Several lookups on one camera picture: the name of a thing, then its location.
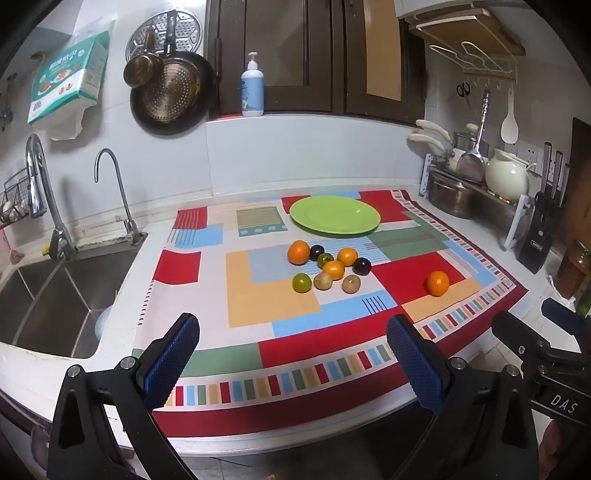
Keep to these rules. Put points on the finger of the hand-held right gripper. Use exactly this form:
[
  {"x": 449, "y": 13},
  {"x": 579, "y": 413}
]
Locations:
[
  {"x": 517, "y": 333},
  {"x": 561, "y": 319}
]

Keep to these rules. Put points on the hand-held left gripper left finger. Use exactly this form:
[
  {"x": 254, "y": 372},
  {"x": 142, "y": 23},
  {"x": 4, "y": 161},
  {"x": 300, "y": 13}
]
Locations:
[{"x": 171, "y": 364}]

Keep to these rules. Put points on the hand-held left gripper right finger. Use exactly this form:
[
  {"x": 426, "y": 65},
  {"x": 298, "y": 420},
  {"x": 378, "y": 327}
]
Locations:
[{"x": 415, "y": 364}]

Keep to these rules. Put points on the orange tangerine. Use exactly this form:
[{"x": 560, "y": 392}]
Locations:
[
  {"x": 333, "y": 270},
  {"x": 437, "y": 282},
  {"x": 298, "y": 252},
  {"x": 347, "y": 256}
]

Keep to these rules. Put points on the brownish green kiwi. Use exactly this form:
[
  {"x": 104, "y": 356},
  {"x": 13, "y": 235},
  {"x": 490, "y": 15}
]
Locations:
[
  {"x": 323, "y": 281},
  {"x": 351, "y": 283}
]

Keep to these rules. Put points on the dark purple plum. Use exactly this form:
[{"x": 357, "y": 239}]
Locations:
[
  {"x": 362, "y": 266},
  {"x": 316, "y": 251}
]

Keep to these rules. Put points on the green tangerine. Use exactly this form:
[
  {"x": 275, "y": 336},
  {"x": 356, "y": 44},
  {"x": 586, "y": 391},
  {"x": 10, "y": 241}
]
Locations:
[
  {"x": 326, "y": 258},
  {"x": 302, "y": 282}
]

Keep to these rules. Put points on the green plate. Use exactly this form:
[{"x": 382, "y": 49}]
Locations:
[{"x": 334, "y": 214}]

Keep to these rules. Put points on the person's right hand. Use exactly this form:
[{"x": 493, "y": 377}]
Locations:
[{"x": 550, "y": 447}]

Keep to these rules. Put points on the pale blue bowl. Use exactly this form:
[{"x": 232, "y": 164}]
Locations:
[{"x": 104, "y": 323}]

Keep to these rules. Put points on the black knife block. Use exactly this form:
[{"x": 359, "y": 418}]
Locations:
[{"x": 538, "y": 235}]

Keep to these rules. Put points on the white metal dish rack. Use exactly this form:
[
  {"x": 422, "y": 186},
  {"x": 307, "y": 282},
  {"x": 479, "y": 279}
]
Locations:
[{"x": 516, "y": 226}]

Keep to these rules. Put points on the colourful patterned tablecloth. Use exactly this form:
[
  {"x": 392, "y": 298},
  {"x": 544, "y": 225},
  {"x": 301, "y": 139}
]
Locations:
[{"x": 277, "y": 318}]

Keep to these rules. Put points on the stainless steel sink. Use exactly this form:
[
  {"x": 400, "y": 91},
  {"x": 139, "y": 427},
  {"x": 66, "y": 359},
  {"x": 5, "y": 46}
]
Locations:
[{"x": 60, "y": 304}]

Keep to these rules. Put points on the stainless steel pot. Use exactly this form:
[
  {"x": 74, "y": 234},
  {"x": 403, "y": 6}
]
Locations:
[{"x": 450, "y": 197}]

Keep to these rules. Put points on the cream ceramic pot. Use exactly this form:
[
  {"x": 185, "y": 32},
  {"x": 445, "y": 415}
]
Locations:
[{"x": 506, "y": 177}]

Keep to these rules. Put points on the dark brown board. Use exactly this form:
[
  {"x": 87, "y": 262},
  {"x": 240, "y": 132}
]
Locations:
[{"x": 581, "y": 152}]

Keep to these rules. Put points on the metal skimmer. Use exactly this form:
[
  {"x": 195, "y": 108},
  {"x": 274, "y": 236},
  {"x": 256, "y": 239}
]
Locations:
[{"x": 472, "y": 165}]

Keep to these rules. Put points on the slim gooseneck faucet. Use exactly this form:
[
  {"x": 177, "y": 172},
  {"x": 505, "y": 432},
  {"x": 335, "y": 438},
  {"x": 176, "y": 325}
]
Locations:
[{"x": 121, "y": 189}]

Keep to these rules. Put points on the steel pot with lid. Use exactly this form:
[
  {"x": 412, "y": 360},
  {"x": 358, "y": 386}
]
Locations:
[{"x": 464, "y": 140}]

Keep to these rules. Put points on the white rice spoon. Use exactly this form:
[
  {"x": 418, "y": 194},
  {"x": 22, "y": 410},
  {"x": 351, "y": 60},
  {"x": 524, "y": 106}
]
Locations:
[{"x": 509, "y": 124}]

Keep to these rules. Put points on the chrome kitchen faucet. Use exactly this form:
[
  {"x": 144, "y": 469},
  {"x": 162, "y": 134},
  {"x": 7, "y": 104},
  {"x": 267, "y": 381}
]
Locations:
[{"x": 41, "y": 184}]

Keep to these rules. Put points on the black scissors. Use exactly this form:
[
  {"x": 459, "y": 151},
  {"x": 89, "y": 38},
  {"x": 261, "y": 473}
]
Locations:
[{"x": 464, "y": 89}]

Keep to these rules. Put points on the black frying pan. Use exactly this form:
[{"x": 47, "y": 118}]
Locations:
[{"x": 138, "y": 110}]

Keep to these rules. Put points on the white blue pump bottle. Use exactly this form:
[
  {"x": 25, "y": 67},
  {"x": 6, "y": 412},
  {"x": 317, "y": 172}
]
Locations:
[{"x": 252, "y": 87}]

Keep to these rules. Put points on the small copper saucepan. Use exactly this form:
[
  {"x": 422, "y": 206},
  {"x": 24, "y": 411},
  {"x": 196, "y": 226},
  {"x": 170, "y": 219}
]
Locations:
[{"x": 141, "y": 69}]

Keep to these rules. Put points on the green white carton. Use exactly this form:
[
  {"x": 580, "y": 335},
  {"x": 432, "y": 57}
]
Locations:
[{"x": 69, "y": 78}]

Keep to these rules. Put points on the wooden cutting board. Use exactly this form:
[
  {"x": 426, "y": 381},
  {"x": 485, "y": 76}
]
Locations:
[{"x": 466, "y": 30}]

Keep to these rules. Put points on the brown cardboard sheet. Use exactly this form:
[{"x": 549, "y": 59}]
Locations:
[{"x": 383, "y": 46}]

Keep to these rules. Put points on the round metal steamer plate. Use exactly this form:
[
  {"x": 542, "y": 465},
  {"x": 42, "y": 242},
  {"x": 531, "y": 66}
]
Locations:
[{"x": 187, "y": 27}]

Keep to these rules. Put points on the white wall socket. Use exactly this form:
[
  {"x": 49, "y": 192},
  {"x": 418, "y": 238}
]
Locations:
[{"x": 531, "y": 153}]

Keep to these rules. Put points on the wooden hook rail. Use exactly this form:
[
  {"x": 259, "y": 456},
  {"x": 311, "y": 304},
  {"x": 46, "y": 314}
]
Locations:
[{"x": 489, "y": 76}]

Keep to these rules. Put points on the dark brown window frame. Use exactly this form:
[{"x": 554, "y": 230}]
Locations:
[{"x": 339, "y": 55}]

